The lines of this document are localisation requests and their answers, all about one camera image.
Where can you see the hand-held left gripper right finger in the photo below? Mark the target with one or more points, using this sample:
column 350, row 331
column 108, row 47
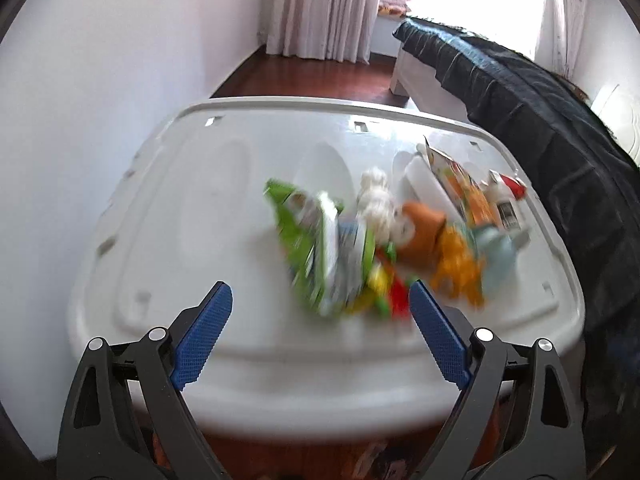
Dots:
column 440, row 330

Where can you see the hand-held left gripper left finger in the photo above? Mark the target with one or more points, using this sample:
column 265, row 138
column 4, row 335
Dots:
column 205, row 327

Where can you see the orange jelly drink pouch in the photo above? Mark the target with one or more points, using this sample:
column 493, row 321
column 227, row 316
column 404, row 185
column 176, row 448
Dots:
column 457, row 267

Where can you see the orange printed white packet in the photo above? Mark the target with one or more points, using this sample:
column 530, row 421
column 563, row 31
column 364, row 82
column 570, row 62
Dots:
column 467, row 190

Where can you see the red wrapper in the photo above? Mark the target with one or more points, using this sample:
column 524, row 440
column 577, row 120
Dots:
column 400, row 300

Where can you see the yellow wrapper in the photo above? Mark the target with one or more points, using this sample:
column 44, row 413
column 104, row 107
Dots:
column 379, row 282

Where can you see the light blue packet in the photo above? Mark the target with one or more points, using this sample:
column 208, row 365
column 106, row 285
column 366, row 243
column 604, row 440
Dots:
column 500, row 255

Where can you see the white and blue snack packet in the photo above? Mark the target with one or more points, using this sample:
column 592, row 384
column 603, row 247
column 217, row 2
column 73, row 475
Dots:
column 350, row 260

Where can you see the white plastic storage bin lid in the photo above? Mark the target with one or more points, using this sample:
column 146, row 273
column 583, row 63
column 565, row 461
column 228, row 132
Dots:
column 200, row 210

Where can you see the green snack packet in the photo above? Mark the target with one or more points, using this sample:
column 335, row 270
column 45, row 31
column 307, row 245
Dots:
column 297, row 230

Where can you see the white fluffy plush toy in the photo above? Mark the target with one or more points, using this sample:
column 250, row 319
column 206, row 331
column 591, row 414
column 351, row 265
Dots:
column 375, row 200

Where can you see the white headboard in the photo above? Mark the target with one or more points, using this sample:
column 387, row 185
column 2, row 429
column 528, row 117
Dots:
column 622, row 120

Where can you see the dotted pink curtain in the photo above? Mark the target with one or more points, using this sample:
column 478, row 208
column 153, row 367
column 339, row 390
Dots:
column 325, row 5

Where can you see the sheer window curtain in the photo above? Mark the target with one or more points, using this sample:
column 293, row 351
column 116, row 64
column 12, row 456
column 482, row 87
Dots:
column 567, row 10

